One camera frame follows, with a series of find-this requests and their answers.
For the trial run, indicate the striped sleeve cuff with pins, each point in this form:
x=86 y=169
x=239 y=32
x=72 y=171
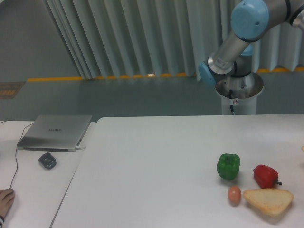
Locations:
x=1 y=221

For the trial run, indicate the person's bare hand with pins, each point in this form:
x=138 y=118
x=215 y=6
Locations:
x=7 y=197

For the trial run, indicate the slice of toasted bread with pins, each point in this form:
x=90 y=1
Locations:
x=271 y=202

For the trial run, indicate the green bell pepper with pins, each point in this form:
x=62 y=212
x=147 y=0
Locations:
x=228 y=166

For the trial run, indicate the white usb plug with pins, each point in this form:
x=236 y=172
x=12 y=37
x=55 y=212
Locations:
x=80 y=148

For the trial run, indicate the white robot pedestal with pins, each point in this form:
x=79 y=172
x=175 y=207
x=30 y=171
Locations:
x=239 y=94

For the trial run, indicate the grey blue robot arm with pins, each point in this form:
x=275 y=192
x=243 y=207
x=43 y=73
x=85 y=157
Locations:
x=250 y=20

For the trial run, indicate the white pleated curtain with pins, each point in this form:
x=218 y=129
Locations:
x=117 y=38

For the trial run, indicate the red bell pepper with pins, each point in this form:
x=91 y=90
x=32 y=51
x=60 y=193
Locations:
x=266 y=177

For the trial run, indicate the small black plastic tray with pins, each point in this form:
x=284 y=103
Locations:
x=48 y=161

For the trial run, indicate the silver closed laptop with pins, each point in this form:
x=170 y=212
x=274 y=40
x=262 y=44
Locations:
x=55 y=133

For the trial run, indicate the brown egg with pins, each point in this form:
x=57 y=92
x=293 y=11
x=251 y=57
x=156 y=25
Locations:
x=234 y=195

